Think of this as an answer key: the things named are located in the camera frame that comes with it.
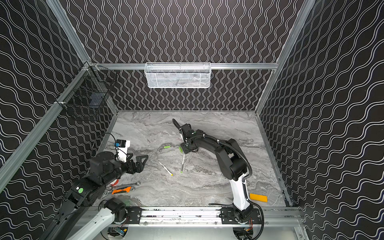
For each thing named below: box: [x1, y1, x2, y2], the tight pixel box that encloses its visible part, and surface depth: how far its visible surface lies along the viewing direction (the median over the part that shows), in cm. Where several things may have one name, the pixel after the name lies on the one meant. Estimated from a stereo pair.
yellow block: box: [249, 193, 268, 203], surface depth 82 cm
